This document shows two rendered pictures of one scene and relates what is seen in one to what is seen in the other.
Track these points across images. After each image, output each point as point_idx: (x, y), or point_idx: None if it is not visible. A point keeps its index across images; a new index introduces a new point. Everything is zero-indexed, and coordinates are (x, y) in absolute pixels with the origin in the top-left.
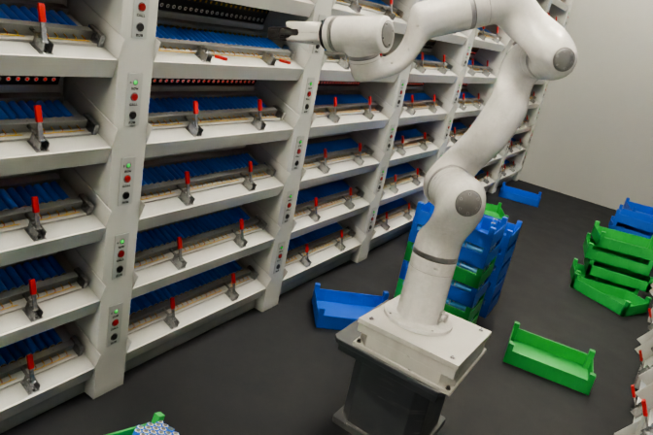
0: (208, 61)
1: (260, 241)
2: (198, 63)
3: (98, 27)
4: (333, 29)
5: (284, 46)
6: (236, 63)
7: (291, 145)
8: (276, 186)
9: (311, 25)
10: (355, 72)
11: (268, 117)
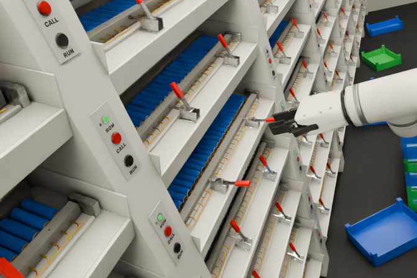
0: (228, 188)
1: (307, 242)
2: (224, 201)
3: (134, 272)
4: (367, 110)
5: (245, 91)
6: (241, 159)
7: (292, 161)
8: (299, 199)
9: (332, 115)
10: (405, 134)
11: (264, 154)
